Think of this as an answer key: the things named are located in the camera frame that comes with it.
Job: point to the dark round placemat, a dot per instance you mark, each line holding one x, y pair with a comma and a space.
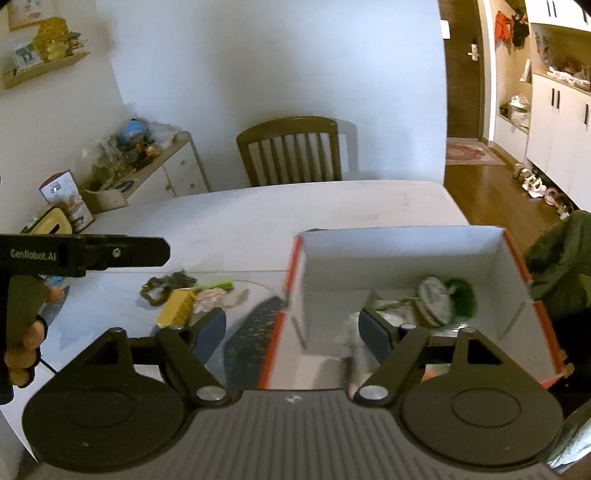
245, 350

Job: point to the white red printed carton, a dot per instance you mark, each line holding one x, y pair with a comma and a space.
61, 191

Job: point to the yellow rectangular box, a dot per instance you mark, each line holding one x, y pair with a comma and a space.
178, 309

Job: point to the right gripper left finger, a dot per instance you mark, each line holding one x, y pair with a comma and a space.
180, 346

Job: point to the blue round toy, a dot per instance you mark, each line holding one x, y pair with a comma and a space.
132, 133

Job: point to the wall shelf with ornaments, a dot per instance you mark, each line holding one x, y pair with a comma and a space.
54, 47

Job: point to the dark wooden door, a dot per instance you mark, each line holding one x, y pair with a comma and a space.
462, 34

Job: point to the brown wooden chair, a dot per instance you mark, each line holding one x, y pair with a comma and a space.
291, 150

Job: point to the small cardboard box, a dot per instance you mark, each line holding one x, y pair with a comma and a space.
103, 200

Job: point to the white wooden sideboard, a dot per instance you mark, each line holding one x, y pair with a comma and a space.
176, 172

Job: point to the pink doormat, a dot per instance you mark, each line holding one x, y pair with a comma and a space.
470, 152

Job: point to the red white cardboard box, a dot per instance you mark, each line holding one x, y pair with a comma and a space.
440, 277

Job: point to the striped plush toy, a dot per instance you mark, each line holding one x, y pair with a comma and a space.
219, 298

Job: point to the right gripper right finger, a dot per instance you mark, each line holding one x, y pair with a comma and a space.
381, 338

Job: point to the yellow green tissue box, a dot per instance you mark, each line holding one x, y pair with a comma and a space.
52, 221

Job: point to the black bead bag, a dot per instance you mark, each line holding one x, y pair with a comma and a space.
178, 280

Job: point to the green white cartoon pouch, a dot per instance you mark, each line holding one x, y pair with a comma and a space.
436, 304

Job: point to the dark green garment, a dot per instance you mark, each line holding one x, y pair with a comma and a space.
559, 264

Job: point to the green tube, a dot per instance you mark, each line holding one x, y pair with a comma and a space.
224, 284

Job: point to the white tall storage cabinet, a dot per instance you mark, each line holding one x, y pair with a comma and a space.
559, 68

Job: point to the person's left hand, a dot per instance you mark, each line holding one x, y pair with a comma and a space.
26, 331

